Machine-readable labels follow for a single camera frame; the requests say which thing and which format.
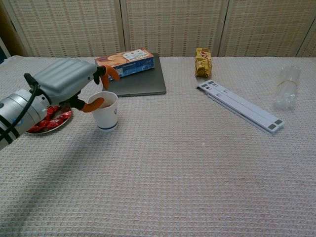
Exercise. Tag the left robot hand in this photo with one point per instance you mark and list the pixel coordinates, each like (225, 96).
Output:
(64, 76)

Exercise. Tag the heap of red candies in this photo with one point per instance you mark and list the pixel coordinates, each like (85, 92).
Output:
(49, 123)

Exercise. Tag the white paper cup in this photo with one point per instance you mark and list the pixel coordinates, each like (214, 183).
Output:
(106, 116)

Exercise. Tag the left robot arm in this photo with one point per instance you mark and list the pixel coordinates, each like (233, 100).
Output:
(19, 111)

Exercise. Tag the round metal plate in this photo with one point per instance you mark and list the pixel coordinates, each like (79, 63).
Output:
(61, 124)

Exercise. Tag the woven folding screen panel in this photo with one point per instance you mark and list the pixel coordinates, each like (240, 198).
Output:
(69, 24)
(266, 24)
(311, 47)
(172, 24)

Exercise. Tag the orange and blue biscuit box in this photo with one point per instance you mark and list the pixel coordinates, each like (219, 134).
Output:
(133, 64)

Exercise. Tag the grey closed laptop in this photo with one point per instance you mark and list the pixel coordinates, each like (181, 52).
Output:
(143, 84)

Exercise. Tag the gold snack packet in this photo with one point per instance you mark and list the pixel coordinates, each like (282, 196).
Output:
(203, 64)

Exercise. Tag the white woven tablecloth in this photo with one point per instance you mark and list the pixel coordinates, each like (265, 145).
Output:
(172, 172)

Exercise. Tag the white flat remote strip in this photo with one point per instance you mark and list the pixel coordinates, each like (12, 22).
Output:
(242, 106)

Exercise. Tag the clear plastic tube bundle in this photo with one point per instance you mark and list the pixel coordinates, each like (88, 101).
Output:
(287, 96)

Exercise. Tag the brown wooden screen frame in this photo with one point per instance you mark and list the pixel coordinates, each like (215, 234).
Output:
(10, 32)

